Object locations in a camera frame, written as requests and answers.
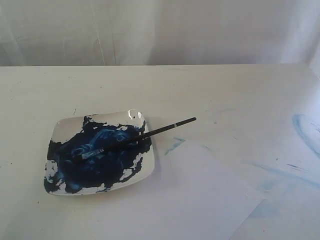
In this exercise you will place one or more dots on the white backdrop curtain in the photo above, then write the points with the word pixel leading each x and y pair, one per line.
pixel 157 32

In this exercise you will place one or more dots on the white paper sheet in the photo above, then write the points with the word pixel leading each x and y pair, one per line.
pixel 189 196

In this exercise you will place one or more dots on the black paintbrush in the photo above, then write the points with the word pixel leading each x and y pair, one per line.
pixel 121 144

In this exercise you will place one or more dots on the white square paint plate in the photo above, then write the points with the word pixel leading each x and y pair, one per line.
pixel 104 172

